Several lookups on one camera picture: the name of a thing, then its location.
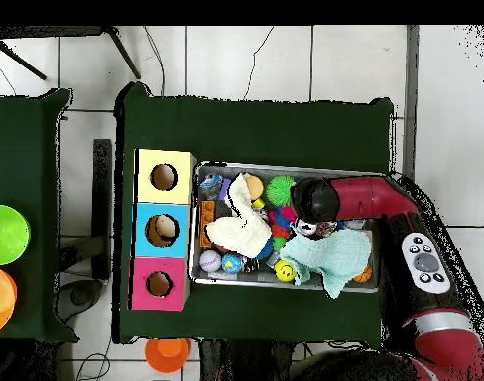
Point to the cream yellow waffle cloth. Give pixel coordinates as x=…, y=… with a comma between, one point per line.
x=238, y=234

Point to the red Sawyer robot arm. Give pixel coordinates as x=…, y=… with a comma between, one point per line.
x=369, y=198

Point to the wooden box with three holes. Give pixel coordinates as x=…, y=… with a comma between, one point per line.
x=178, y=214

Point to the tan toy burger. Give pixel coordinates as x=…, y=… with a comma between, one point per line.
x=254, y=186

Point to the orange plastic building block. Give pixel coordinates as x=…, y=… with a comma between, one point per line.
x=207, y=218

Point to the clear plastic packet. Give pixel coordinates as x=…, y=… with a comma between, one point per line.
x=211, y=182

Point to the green spiky ball with eyes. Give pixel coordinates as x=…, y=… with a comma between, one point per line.
x=279, y=190

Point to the blue globe ball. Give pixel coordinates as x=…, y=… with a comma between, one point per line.
x=231, y=263

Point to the white baseball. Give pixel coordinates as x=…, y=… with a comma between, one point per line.
x=210, y=260

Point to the black drink can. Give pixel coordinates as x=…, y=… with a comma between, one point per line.
x=306, y=228

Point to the yellow smiley ball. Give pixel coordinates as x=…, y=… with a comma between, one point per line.
x=285, y=271

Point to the mint green waffle cloth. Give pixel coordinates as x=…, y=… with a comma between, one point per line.
x=329, y=254

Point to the small orange basketball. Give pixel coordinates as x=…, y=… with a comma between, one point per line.
x=364, y=274

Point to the orange plastic bowl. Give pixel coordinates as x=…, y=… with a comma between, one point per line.
x=0, y=297
x=166, y=355

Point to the dark green side tablecloth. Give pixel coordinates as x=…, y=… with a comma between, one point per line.
x=24, y=139

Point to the green plastic bowl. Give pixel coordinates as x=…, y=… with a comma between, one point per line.
x=8, y=234

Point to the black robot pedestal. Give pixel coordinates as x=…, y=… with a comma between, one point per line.
x=242, y=361

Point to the black metal frame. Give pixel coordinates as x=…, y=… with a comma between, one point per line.
x=47, y=31

